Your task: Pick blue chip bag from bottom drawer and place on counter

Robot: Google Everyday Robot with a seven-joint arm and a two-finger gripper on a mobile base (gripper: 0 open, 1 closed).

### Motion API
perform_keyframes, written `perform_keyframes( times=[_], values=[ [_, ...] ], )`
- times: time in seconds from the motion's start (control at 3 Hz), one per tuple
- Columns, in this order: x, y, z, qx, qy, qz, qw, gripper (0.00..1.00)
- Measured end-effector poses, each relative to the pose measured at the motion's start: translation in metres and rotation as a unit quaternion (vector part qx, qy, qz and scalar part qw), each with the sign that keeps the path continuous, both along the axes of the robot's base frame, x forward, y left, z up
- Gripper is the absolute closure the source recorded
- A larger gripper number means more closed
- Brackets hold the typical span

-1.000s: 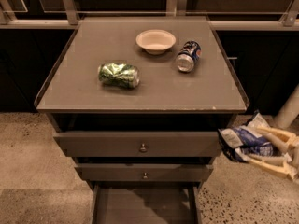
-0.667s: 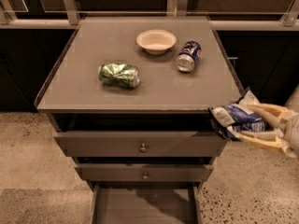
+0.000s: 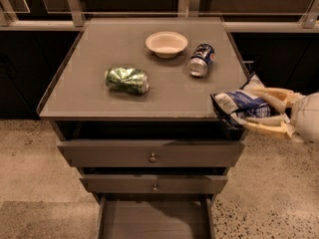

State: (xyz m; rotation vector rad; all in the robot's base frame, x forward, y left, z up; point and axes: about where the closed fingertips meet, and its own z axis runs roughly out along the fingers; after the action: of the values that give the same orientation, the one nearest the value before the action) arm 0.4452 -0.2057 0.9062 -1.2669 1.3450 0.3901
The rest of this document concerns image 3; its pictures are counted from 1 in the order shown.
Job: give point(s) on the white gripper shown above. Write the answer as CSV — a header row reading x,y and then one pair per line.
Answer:
x,y
307,117

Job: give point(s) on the blue chip bag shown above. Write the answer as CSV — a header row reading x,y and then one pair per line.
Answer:
x,y
232,108

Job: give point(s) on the top drawer metal knob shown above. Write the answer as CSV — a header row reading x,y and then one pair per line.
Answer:
x,y
153,158

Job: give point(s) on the drawer metal knob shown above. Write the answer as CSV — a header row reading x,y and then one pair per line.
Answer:
x,y
153,158
155,188

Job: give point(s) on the middle drawer metal knob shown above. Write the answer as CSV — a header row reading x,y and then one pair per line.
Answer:
x,y
155,188

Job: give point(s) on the grey drawer cabinet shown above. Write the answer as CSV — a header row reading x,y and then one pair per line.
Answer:
x,y
177,106

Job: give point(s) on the top grey drawer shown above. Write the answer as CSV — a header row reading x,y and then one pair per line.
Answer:
x,y
136,153

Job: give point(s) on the grey drawer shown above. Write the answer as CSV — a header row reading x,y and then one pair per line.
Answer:
x,y
126,183
136,153
158,218

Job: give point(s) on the middle grey drawer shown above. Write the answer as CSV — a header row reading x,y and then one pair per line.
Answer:
x,y
126,183

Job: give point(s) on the bottom grey drawer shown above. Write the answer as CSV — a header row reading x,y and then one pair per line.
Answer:
x,y
158,218

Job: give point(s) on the blue soda can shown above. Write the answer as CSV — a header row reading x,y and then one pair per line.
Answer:
x,y
201,60

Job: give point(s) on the white paper bowl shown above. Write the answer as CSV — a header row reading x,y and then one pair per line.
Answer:
x,y
166,45

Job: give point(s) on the crushed green soda can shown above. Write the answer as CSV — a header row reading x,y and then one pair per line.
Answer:
x,y
129,80

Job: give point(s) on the metal railing frame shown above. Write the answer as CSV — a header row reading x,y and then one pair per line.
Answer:
x,y
247,16

